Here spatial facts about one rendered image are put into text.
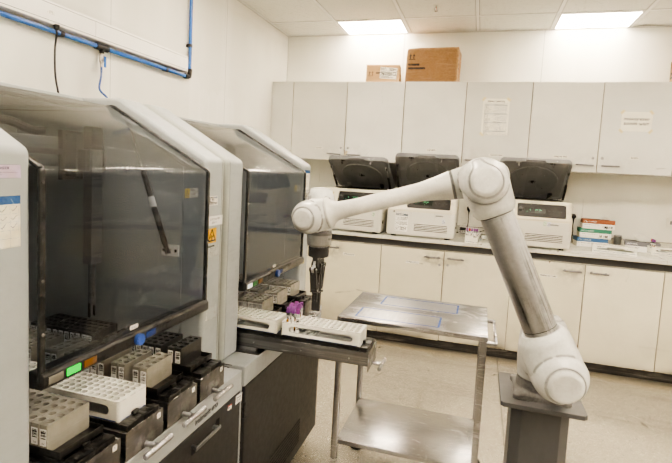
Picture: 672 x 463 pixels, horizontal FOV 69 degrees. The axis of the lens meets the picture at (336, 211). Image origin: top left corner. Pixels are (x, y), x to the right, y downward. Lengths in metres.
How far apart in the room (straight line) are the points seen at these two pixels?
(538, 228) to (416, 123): 1.31
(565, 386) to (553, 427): 0.32
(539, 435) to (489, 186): 0.87
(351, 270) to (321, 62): 2.05
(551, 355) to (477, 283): 2.50
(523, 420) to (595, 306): 2.38
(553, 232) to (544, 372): 2.53
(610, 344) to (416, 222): 1.67
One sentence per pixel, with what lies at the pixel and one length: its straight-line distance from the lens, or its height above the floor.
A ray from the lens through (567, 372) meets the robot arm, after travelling 1.56.
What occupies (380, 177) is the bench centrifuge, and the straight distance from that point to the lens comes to 4.39.
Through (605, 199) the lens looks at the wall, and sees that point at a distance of 4.69.
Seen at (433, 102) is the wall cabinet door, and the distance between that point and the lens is 4.30.
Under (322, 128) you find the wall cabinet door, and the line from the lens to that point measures 4.48.
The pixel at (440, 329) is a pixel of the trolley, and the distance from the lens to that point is 2.01.
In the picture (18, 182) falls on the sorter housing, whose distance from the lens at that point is 1.07.
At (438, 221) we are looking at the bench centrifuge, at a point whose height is 1.05.
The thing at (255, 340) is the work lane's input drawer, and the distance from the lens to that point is 1.87.
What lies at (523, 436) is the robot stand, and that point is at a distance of 1.88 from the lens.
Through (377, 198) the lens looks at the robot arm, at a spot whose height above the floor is 1.34.
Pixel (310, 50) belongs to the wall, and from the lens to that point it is 5.01.
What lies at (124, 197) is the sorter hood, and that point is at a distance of 1.25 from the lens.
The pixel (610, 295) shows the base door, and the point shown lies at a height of 0.61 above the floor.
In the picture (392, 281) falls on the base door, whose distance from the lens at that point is 4.10.
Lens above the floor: 1.43
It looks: 5 degrees down
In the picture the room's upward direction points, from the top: 3 degrees clockwise
